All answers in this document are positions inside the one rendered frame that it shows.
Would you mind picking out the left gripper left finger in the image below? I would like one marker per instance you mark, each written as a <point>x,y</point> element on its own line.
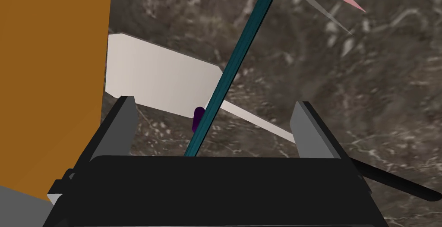
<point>115,130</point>

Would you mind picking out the grey thin pointed blade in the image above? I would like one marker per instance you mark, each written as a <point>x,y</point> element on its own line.
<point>319,7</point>

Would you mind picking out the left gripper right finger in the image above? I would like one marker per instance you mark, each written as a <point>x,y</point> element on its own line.
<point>310,137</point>

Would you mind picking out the teal pen with purple clip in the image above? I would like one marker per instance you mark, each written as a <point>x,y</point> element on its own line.
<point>238,54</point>

